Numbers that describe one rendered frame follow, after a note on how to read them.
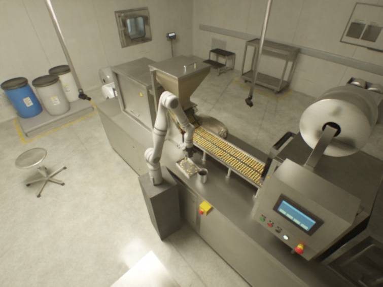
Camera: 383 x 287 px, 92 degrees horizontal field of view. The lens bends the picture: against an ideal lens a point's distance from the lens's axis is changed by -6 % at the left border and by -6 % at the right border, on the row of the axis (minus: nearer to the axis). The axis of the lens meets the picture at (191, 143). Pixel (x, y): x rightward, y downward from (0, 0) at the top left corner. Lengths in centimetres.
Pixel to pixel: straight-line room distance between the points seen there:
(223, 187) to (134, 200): 130
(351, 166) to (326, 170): 15
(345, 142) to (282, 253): 77
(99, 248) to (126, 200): 59
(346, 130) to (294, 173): 28
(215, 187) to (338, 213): 89
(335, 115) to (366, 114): 11
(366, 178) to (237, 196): 79
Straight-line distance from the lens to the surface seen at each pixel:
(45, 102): 414
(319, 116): 104
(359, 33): 476
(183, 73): 147
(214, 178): 163
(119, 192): 266
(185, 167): 170
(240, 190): 160
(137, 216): 242
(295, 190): 95
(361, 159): 137
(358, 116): 100
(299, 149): 122
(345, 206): 100
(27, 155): 304
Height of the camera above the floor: 208
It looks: 42 degrees down
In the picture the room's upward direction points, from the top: straight up
